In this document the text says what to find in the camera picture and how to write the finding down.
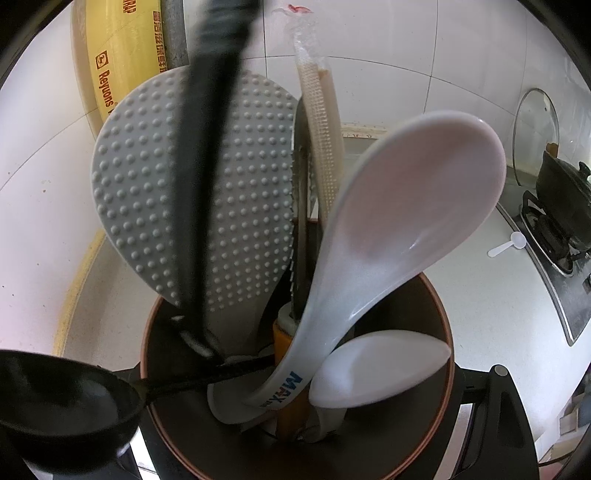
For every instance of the yellow plastic wrap roll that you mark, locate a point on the yellow plastic wrap roll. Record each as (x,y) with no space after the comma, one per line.
(120,60)

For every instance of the wooden chopsticks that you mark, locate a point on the wooden chopsticks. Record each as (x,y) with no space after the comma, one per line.
(323,138)

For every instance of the white plastic spoon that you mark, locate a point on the white plastic spoon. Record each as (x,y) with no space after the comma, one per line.
(521,239)

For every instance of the red cylindrical canister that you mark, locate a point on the red cylindrical canister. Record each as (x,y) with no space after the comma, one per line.
(415,332)

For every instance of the large black ladle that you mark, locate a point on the large black ladle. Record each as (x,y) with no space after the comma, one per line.
(203,138)

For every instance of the white dotted rice paddle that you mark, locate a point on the white dotted rice paddle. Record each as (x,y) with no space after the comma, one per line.
(249,184)

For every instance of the white ceramic spoon blue print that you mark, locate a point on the white ceramic spoon blue print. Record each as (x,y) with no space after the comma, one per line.
(415,194)

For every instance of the steel gas stove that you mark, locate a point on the steel gas stove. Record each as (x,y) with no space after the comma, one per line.
(549,277)

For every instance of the glass pot lid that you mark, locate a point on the glass pot lid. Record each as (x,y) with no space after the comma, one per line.
(535,129)

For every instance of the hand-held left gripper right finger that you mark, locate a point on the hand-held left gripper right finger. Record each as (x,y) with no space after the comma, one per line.
(494,415)

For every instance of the plain white ceramic spoon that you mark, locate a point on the plain white ceramic spoon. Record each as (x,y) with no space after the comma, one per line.
(383,364)

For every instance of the small black spoon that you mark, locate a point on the small black spoon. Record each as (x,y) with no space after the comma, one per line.
(69,401)

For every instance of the black cooking pot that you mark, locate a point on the black cooking pot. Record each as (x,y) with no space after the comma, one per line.
(565,184)

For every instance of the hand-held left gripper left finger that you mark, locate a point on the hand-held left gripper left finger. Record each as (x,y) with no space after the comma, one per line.
(147,443)

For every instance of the grey vertical pipe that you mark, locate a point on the grey vertical pipe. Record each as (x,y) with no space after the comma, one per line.
(174,32)

